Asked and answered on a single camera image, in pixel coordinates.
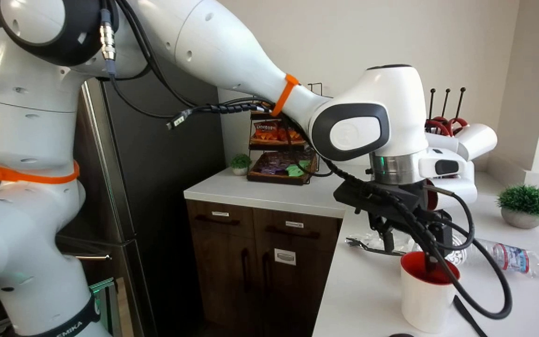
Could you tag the dark grey refrigerator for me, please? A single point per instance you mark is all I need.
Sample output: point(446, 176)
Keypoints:
point(158, 187)

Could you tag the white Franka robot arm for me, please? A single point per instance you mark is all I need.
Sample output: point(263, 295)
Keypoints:
point(220, 43)

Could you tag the purple snack packet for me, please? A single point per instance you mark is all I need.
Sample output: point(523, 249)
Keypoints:
point(276, 164)

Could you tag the dark brown wooden cabinet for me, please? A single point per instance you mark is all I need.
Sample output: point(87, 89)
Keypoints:
point(220, 280)

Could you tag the black plastic knife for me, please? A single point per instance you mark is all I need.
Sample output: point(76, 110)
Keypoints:
point(478, 327)

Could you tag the white mug red inside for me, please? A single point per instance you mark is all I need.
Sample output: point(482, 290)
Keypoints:
point(441, 140)
point(478, 140)
point(426, 305)
point(463, 189)

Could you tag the green plastic bin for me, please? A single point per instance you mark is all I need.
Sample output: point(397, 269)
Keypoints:
point(104, 305)

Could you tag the black metal mug rack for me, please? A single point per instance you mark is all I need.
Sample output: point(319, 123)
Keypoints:
point(431, 102)

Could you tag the green snack packet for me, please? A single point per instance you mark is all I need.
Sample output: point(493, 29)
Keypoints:
point(296, 168)

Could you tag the small green plant white pot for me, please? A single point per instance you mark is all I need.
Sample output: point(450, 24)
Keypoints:
point(240, 162)

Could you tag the red-orange Doritos bag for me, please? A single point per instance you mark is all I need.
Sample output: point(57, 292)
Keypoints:
point(266, 132)
point(289, 132)

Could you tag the green plant grey pot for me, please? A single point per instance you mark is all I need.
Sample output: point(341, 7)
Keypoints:
point(527, 202)

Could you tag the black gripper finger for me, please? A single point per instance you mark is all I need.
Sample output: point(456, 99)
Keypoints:
point(388, 235)
point(437, 258)

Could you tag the clear plastic water bottle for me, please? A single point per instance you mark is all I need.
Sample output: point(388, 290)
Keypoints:
point(519, 258)

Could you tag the large white cabinet label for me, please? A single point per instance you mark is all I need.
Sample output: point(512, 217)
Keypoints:
point(285, 256)

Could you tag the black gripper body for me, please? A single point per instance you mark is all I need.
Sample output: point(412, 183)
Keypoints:
point(401, 198)

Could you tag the small white drawer label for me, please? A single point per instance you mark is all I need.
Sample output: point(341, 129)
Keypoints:
point(220, 213)
point(295, 222)

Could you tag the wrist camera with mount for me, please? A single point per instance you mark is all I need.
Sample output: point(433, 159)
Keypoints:
point(448, 164)

